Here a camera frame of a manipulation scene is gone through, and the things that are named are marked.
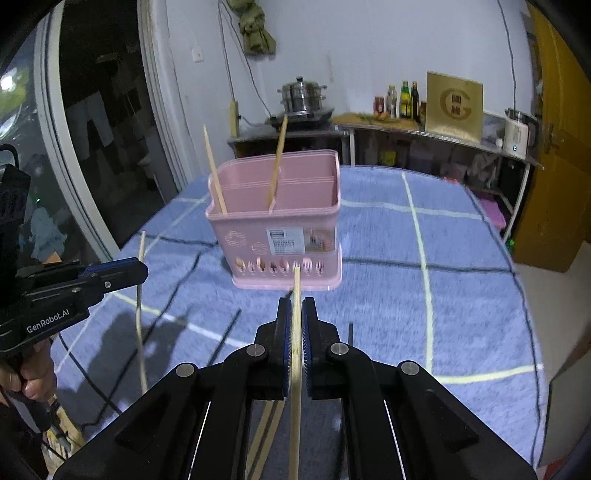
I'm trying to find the gold square board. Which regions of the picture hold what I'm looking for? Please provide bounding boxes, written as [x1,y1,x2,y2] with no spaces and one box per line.
[424,71,485,142]

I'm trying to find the small steel table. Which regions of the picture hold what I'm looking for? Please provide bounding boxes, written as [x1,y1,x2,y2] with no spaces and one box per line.
[226,124,345,178]

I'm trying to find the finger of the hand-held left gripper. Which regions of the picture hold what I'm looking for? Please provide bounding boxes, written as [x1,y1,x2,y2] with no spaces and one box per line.
[16,257,148,289]
[69,272,150,308]

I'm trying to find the long steel shelf table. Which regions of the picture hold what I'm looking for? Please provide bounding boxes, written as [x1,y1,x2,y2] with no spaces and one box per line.
[332,115,546,241]

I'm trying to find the yellow wooden door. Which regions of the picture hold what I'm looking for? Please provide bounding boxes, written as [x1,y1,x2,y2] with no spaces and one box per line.
[512,4,591,274]

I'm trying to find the brown cardboard panel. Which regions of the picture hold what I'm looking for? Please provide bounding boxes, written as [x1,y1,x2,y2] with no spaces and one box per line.
[539,339,591,468]

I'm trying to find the wooden chopsticks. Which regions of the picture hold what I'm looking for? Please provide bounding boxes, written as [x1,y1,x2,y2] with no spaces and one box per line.
[245,401,279,476]

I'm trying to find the person's left hand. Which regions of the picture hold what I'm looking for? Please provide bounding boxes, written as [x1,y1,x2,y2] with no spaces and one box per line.
[0,337,57,403]

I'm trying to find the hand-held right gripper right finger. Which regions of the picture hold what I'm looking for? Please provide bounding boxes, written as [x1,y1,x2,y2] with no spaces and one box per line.
[301,298,539,480]

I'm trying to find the black induction cooker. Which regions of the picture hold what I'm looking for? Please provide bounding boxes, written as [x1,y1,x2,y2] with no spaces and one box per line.
[265,107,336,128]

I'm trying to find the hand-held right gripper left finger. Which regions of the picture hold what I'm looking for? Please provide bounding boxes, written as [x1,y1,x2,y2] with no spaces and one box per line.
[53,298,293,480]

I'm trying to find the pink plastic bin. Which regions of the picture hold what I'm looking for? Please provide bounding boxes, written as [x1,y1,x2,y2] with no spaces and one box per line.
[477,193,507,228]

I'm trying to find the metal door handle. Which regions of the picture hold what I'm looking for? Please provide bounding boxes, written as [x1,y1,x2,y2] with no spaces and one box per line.
[542,122,562,154]

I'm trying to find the blue plaid blanket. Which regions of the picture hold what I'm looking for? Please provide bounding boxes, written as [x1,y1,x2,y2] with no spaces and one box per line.
[50,164,552,480]

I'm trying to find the wooden cutting board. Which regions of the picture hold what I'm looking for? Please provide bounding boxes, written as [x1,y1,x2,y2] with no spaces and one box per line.
[332,113,424,134]

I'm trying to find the black power cord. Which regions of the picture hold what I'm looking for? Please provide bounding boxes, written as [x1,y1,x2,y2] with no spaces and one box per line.
[216,0,274,117]

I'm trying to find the stainless steel steamer pot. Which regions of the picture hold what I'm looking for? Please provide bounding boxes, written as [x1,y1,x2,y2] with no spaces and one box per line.
[280,78,329,114]

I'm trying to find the green hanging cloth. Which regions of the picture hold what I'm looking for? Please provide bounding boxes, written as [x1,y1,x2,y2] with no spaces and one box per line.
[226,0,278,57]

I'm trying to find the white sliding door frame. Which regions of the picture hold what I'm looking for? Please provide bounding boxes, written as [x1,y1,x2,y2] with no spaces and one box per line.
[34,0,197,261]

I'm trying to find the black wall wire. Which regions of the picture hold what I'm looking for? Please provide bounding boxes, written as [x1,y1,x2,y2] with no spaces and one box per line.
[496,0,522,112]

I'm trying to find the white electric kettle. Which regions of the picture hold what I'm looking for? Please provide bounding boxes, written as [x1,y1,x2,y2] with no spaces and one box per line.
[503,108,539,153]

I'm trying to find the pink plastic utensil holder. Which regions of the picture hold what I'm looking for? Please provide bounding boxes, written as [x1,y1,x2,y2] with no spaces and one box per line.
[205,150,344,291]

